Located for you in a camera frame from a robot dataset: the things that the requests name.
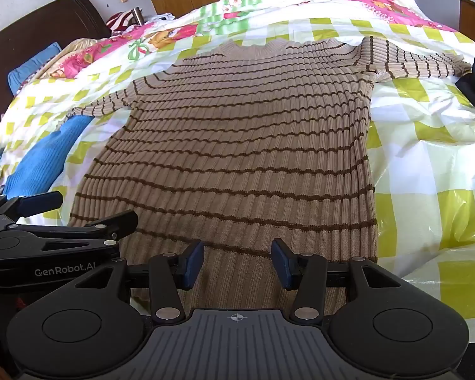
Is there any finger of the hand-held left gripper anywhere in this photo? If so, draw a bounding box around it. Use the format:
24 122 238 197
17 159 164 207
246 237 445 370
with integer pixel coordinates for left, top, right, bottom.
7 210 139 253
0 190 64 226

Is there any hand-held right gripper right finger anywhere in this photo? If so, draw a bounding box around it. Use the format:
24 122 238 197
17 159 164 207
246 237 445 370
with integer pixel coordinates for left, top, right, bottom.
271 238 403 322

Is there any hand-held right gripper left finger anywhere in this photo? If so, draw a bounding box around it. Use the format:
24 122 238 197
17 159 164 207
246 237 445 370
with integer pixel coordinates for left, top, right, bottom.
74 239 205 324

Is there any beige brown-striped knit sweater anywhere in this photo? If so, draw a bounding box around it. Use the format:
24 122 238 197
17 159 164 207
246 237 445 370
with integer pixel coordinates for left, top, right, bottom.
65 35 472 317

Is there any blue knit garment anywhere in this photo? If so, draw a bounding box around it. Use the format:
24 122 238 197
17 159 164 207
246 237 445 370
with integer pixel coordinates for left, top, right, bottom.
2 114 94 199

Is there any blue pillow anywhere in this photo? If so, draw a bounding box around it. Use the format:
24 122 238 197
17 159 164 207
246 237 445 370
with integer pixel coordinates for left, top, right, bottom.
7 41 62 96

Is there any cream pillow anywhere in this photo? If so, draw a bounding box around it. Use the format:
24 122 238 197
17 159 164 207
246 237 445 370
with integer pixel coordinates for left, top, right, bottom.
34 38 104 80

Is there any dark wooden headboard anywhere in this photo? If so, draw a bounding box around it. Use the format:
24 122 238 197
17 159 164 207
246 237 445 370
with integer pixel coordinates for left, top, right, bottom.
0 0 112 147

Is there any green checked plastic sheet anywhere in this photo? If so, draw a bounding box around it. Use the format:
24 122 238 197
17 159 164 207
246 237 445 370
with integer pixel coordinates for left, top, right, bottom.
0 18 475 343

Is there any pink floral cartoon quilt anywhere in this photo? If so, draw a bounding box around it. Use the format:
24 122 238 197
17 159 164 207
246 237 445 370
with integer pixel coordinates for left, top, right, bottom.
49 0 458 80

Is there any red white striped cloth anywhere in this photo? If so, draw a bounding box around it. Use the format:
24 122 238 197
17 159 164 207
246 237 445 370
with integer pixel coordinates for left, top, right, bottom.
105 7 144 35

